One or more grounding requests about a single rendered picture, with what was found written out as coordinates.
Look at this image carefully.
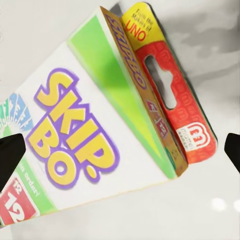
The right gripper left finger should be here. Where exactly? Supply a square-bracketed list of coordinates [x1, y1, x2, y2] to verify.
[0, 133, 26, 193]

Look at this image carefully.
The board game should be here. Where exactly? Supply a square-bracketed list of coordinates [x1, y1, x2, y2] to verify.
[0, 1, 219, 226]

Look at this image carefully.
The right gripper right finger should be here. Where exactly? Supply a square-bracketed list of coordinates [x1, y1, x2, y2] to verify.
[223, 133, 240, 173]

